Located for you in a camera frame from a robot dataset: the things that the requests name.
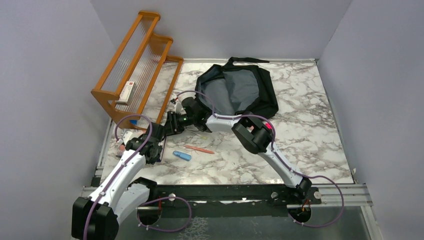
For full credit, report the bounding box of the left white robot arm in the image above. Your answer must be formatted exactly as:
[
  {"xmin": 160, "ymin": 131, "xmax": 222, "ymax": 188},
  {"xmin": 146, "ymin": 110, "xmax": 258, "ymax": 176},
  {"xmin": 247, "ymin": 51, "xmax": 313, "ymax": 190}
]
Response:
[{"xmin": 71, "ymin": 123, "xmax": 166, "ymax": 240}]

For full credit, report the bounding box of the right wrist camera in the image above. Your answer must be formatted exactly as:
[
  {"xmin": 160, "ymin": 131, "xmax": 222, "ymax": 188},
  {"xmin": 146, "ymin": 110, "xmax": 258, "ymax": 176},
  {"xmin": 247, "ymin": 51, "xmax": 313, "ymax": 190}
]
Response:
[{"xmin": 170, "ymin": 97, "xmax": 184, "ymax": 114}]

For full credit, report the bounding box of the purple cable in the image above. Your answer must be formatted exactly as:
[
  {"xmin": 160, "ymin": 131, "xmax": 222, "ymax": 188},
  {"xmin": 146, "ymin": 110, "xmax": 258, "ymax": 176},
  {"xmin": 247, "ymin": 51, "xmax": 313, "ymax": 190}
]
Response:
[
  {"xmin": 82, "ymin": 114, "xmax": 193, "ymax": 240},
  {"xmin": 175, "ymin": 90, "xmax": 345, "ymax": 229}
]

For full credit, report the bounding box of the small white red box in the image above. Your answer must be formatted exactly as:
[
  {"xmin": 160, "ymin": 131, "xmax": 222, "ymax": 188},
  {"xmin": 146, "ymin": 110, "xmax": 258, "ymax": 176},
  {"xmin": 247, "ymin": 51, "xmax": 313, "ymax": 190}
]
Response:
[{"xmin": 115, "ymin": 81, "xmax": 137, "ymax": 106}]

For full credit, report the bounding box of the black backpack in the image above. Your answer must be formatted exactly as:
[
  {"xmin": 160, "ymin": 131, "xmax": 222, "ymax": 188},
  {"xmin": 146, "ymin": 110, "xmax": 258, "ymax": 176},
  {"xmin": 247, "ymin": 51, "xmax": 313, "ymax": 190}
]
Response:
[{"xmin": 194, "ymin": 57, "xmax": 279, "ymax": 119}]

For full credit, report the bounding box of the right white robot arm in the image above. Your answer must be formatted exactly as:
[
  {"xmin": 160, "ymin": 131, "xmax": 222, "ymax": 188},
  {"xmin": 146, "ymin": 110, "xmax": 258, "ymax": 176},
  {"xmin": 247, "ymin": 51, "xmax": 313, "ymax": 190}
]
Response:
[{"xmin": 164, "ymin": 97, "xmax": 312, "ymax": 204}]

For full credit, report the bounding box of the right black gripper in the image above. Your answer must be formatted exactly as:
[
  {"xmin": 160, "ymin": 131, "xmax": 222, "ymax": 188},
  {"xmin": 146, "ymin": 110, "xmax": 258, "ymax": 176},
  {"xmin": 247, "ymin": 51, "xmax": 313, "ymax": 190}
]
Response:
[{"xmin": 163, "ymin": 112, "xmax": 195, "ymax": 139}]

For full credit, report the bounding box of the white yellow-tipped pen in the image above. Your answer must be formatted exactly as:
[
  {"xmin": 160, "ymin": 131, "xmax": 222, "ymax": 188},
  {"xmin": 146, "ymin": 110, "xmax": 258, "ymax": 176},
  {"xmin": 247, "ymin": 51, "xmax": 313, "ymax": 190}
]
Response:
[{"xmin": 189, "ymin": 130, "xmax": 208, "ymax": 140}]

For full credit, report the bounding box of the orange wooden rack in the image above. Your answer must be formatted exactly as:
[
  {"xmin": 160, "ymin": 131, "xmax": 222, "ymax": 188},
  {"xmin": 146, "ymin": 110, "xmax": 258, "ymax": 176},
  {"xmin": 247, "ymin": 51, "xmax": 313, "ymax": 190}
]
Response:
[{"xmin": 91, "ymin": 10, "xmax": 184, "ymax": 130}]

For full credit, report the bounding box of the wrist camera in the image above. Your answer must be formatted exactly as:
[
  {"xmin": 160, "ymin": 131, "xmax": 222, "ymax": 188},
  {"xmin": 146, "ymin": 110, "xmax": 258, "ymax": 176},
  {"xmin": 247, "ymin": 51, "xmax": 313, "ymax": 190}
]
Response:
[
  {"xmin": 170, "ymin": 97, "xmax": 184, "ymax": 114},
  {"xmin": 117, "ymin": 130, "xmax": 133, "ymax": 151}
]

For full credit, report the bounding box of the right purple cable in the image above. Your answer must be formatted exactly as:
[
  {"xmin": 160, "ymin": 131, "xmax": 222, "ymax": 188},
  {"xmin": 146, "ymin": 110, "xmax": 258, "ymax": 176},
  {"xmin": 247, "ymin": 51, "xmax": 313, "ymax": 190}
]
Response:
[{"xmin": 175, "ymin": 90, "xmax": 345, "ymax": 229}]

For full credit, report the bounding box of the blue glue stick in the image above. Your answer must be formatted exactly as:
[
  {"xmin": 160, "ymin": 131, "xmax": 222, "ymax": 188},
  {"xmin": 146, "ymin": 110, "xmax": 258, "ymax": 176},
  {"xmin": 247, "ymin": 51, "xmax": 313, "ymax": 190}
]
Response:
[{"xmin": 172, "ymin": 150, "xmax": 192, "ymax": 162}]

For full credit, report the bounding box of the orange pen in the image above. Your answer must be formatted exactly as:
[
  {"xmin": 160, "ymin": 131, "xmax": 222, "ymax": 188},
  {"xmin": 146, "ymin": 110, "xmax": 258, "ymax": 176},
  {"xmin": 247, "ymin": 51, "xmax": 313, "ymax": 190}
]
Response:
[{"xmin": 185, "ymin": 145, "xmax": 215, "ymax": 154}]

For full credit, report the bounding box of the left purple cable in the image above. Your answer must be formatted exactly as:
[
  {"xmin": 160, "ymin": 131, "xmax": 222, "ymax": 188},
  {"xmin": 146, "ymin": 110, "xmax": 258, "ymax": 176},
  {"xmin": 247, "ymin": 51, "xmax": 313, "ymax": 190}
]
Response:
[{"xmin": 82, "ymin": 114, "xmax": 193, "ymax": 240}]

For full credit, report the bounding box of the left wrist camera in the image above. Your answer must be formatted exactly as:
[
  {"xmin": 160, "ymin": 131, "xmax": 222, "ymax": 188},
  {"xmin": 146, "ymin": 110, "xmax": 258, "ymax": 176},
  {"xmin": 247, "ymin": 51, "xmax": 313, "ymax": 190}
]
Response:
[{"xmin": 117, "ymin": 130, "xmax": 133, "ymax": 151}]

